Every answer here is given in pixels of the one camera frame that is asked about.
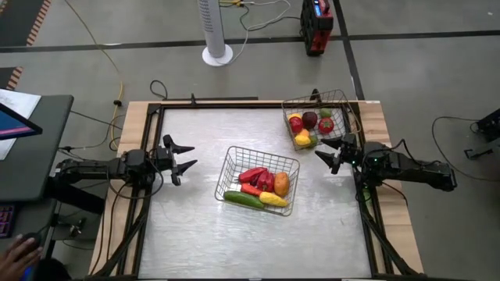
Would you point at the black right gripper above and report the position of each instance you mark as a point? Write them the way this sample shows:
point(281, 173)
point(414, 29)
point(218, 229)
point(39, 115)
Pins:
point(348, 150)

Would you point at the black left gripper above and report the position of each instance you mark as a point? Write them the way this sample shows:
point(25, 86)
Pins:
point(167, 158)

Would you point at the red tomato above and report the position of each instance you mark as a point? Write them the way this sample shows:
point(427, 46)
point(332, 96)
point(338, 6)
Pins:
point(326, 125)
point(295, 125)

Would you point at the dark red apple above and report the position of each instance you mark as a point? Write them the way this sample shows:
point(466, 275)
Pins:
point(309, 119)

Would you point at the orange potato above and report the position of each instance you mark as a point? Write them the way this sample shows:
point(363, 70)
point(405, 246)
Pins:
point(281, 184)

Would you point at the red chili pepper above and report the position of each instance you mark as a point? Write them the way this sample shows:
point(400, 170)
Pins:
point(253, 174)

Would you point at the green cucumber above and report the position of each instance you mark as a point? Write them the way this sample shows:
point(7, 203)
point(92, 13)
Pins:
point(243, 199)

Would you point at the red bell pepper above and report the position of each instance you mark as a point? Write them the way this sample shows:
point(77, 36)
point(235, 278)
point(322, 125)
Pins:
point(266, 181)

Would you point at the yellow corn cob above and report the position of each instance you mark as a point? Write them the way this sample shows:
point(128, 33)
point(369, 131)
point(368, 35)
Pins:
point(273, 199)

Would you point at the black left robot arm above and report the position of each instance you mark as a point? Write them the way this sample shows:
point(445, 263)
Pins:
point(101, 169)

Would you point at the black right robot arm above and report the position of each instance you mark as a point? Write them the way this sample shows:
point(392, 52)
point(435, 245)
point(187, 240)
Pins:
point(410, 168)

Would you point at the red black power station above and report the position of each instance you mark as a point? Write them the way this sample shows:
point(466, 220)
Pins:
point(316, 27)

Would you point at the white tower fan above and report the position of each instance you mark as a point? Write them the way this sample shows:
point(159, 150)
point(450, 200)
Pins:
point(215, 31)

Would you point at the dark grey desk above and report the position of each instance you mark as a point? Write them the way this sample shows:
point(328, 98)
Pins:
point(35, 156)

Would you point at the black floor device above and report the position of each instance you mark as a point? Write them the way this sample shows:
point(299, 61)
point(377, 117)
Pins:
point(490, 125)

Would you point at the computer monitor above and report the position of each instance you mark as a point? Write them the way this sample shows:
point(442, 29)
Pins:
point(15, 125)

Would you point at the person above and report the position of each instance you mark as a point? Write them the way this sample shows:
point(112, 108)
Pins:
point(51, 271)

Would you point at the white paper sheet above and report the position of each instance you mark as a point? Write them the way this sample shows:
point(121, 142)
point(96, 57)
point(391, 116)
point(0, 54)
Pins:
point(17, 101)

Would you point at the black keyboard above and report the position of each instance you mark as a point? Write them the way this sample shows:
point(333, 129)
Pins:
point(6, 220)

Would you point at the black mat striped edge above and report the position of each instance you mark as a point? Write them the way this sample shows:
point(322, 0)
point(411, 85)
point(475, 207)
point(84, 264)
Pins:
point(19, 19)
point(8, 76)

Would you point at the person's hand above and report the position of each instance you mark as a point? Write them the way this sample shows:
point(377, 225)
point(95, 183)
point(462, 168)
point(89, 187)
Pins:
point(17, 259)

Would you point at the black table frame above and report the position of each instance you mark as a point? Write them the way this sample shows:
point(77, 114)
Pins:
point(153, 129)

